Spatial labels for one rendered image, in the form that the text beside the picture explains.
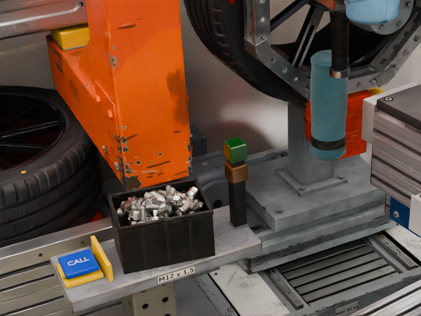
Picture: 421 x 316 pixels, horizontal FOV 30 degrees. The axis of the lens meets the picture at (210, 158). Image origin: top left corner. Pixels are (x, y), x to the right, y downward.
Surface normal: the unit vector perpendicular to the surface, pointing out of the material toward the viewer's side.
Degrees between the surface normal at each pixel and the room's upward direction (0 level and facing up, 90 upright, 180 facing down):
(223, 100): 0
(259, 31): 90
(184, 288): 0
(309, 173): 90
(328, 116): 93
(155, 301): 90
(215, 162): 0
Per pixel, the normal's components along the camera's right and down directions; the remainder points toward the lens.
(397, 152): -0.85, 0.30
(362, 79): 0.41, 0.43
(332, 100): 0.08, 0.48
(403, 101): -0.05, -0.87
